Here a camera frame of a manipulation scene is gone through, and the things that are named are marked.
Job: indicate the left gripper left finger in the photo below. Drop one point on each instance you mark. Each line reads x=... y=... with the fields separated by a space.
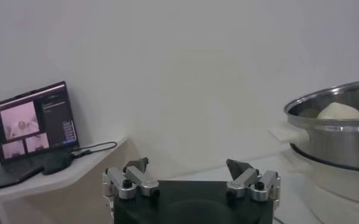
x=130 y=178

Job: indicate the stainless steel steamer basket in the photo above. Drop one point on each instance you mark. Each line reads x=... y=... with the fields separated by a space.
x=334 y=146

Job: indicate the black computer mouse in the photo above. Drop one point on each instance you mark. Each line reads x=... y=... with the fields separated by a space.
x=57 y=162

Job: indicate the white side table with mouse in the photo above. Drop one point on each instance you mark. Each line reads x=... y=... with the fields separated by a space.
x=75 y=173

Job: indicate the black laptop dark screen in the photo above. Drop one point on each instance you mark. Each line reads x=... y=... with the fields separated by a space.
x=33 y=121

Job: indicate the white steamed baozi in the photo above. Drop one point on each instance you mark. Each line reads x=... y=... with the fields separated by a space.
x=339 y=112

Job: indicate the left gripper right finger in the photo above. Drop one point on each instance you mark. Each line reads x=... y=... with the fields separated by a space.
x=246 y=178

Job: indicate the cream electric cooking pot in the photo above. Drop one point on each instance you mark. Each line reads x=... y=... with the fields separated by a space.
x=334 y=194

